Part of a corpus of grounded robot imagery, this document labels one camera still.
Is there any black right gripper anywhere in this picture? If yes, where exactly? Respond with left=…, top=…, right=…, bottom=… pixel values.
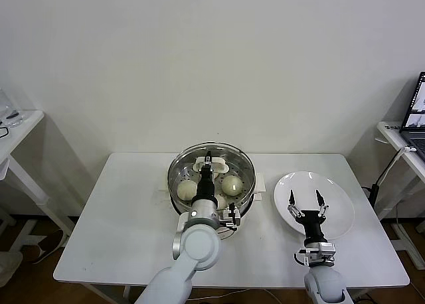
left=287, top=189, right=330, bottom=244

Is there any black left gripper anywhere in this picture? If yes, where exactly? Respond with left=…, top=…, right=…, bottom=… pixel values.
left=194, top=152, right=216, bottom=202

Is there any glass lid with white handle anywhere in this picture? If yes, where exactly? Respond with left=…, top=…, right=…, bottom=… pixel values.
left=167, top=141, right=257, bottom=215

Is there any stainless steel steamer basket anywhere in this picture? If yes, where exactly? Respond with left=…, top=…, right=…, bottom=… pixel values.
left=167, top=144, right=258, bottom=218

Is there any white round plate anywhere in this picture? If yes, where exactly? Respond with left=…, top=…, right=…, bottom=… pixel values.
left=274, top=171, right=355, bottom=241

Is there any white electric cooker pot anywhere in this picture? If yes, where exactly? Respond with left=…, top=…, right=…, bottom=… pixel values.
left=158, top=171, right=268, bottom=242

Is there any white rounded table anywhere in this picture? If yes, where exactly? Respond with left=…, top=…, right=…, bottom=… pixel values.
left=53, top=152, right=410, bottom=304

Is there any open laptop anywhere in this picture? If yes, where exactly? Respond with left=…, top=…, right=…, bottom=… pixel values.
left=400, top=72, right=425, bottom=161

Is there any dark sneaker shoe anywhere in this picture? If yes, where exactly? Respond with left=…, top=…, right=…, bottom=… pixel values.
left=31, top=229, right=66, bottom=265

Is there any white side table with glass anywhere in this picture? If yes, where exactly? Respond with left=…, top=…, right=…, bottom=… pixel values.
left=0, top=110, right=76, bottom=265

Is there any clear glass container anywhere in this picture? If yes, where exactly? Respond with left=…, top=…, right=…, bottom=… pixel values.
left=0, top=87, right=24, bottom=127

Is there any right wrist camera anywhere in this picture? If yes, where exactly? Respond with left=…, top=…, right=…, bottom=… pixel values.
left=294, top=240, right=337, bottom=268

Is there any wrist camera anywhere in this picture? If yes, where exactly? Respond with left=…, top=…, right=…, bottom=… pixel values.
left=294, top=240, right=337, bottom=268
left=218, top=202, right=242, bottom=231

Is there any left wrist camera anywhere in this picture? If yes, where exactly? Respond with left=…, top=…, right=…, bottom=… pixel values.
left=218, top=202, right=242, bottom=231

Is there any laptop charger cable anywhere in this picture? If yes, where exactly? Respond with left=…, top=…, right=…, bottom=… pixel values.
left=361, top=146, right=418, bottom=207

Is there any white floor cable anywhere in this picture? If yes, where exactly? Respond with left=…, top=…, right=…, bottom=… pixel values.
left=185, top=289, right=283, bottom=301

